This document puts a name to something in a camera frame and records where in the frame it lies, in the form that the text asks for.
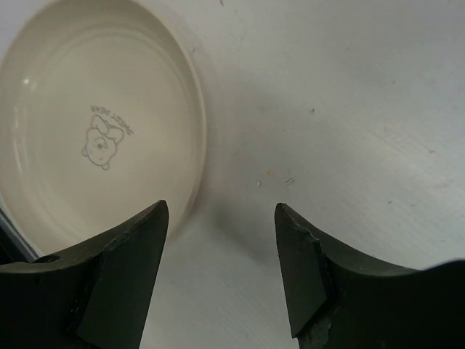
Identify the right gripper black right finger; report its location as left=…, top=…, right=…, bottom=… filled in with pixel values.
left=275, top=203, right=464, bottom=348

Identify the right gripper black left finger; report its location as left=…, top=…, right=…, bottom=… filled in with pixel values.
left=1, top=201, right=169, bottom=348

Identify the cream plastic plate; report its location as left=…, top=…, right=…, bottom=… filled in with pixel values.
left=1, top=1, right=207, bottom=261

